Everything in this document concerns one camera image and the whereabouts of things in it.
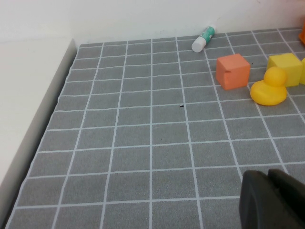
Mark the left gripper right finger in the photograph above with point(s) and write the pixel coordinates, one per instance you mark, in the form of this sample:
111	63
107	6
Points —
290	188

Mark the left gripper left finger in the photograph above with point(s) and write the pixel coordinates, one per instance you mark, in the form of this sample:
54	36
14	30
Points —
259	205

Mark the orange plastic cutlery crate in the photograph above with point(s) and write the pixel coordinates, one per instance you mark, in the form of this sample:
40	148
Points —
302	35

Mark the yellow rubber duck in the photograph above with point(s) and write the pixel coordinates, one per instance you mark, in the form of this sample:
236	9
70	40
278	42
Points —
269	91

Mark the yellow foam cube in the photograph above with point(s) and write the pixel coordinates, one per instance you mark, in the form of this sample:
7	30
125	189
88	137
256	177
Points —
290	65
303	71

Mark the orange foam cube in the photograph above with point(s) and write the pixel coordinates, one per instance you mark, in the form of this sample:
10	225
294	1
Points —
233	71

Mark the grey grid table mat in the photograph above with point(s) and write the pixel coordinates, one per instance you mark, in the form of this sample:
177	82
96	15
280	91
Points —
143	143

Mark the teal and white glue stick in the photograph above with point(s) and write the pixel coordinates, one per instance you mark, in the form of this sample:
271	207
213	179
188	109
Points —
202	40

